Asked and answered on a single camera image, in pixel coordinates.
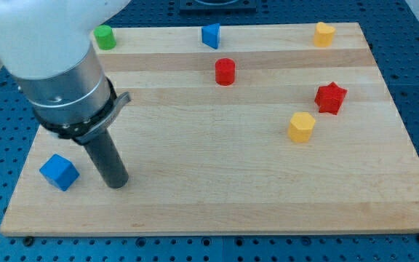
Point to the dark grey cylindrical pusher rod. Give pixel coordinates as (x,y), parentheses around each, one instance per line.
(104,155)

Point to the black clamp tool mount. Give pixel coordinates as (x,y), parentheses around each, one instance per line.
(84,132)

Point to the blue wooden cube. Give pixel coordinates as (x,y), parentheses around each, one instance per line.
(59,172)

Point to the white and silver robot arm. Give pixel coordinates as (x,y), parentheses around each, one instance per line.
(47,49)

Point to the green wooden cylinder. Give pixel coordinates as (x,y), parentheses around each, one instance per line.
(104,37)

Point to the red wooden cylinder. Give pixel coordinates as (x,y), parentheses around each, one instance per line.
(225,71)

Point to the blue wooden triangular prism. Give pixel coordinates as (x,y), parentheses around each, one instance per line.
(210,35)

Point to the light wooden board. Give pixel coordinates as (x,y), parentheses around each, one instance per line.
(207,159)

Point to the yellow wooden hexagon block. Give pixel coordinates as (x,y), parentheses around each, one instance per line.
(301,127)

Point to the red wooden star block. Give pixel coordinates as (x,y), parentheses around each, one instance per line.
(330,98)

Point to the yellow wooden heart block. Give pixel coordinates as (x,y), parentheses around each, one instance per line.
(323,34)

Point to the dark blue base plate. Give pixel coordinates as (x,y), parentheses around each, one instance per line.
(192,6)

